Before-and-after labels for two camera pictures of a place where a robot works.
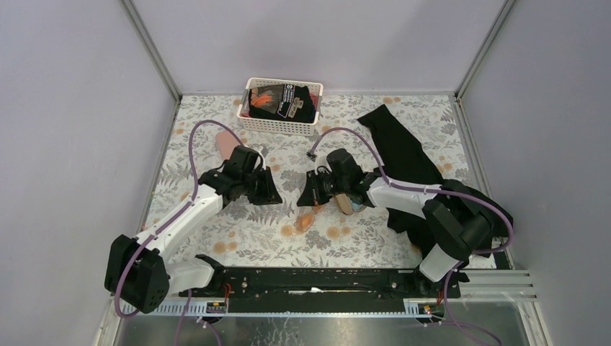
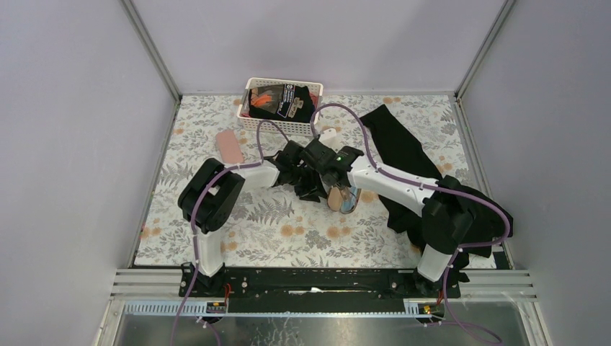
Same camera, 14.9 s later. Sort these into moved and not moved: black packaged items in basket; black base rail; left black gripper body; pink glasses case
Moved: left black gripper body
Not moved: pink glasses case; black packaged items in basket; black base rail
